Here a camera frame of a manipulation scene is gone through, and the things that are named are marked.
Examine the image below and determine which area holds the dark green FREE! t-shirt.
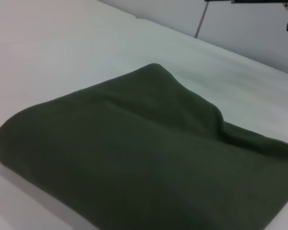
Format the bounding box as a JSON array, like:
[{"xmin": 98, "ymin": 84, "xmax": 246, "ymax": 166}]
[{"xmin": 0, "ymin": 62, "xmax": 288, "ymax": 230}]

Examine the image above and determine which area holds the dark overhead bar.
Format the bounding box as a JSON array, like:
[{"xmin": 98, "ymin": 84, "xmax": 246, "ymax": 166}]
[{"xmin": 204, "ymin": 0, "xmax": 288, "ymax": 4}]

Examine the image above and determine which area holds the grey hanging cable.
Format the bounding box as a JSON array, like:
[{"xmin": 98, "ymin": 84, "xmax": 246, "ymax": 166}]
[{"xmin": 193, "ymin": 1, "xmax": 210, "ymax": 39}]

